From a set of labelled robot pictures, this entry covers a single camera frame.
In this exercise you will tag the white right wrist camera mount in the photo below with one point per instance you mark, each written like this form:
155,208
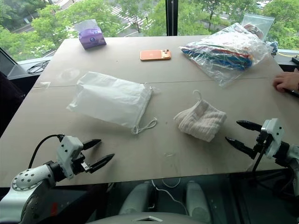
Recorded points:
273,134

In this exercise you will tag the grey robot leg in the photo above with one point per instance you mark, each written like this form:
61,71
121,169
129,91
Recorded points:
196,198
137,198

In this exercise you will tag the purple tissue pack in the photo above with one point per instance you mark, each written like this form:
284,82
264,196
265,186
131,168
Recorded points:
91,37

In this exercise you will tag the bystander bare hand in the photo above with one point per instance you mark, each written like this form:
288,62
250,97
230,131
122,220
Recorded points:
286,81

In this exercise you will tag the clear bag of coloured cloths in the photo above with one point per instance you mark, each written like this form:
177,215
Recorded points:
227,53

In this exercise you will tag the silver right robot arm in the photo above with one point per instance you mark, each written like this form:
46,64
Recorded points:
287,156

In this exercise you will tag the dark laptop lid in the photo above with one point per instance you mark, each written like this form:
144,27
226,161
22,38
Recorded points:
8,65

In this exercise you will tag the orange smartphone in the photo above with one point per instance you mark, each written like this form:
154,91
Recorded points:
155,55

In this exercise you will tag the grey robot left leg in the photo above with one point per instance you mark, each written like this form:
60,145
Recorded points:
137,198

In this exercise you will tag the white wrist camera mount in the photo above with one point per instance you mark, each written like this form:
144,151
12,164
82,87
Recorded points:
273,134
68,151

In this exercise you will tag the grey robot right leg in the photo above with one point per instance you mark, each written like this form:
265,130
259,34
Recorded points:
196,198

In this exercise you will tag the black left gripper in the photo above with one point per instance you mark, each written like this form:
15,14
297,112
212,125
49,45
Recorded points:
81,163

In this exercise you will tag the clear zip bag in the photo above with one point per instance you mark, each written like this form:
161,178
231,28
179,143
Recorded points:
258,24

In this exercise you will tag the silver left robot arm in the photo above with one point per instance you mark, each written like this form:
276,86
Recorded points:
25,179

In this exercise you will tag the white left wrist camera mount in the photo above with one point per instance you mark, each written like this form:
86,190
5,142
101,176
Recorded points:
68,151

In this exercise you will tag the grey robot torso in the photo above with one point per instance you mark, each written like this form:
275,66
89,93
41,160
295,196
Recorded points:
149,218

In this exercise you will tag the black device on ledge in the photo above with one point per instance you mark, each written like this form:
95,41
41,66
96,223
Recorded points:
295,61

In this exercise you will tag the blue knitted cloth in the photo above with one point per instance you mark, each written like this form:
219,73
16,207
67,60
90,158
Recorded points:
273,45

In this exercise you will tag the black window frame post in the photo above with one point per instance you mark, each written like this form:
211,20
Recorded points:
172,17

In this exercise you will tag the cream cloth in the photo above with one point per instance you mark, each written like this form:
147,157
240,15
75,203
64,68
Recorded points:
202,121

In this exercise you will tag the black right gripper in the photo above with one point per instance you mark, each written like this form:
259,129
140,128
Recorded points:
261,141

